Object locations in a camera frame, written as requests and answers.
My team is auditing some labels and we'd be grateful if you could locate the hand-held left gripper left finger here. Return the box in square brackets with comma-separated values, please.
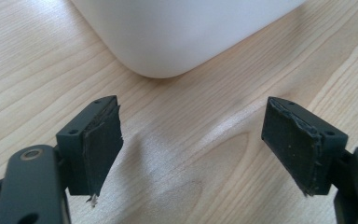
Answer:
[55, 94, 125, 208]

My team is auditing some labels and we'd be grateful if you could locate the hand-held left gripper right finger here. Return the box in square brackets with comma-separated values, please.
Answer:
[260, 95, 350, 197]

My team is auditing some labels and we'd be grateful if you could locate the white plastic container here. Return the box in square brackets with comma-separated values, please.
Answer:
[69, 0, 309, 79]

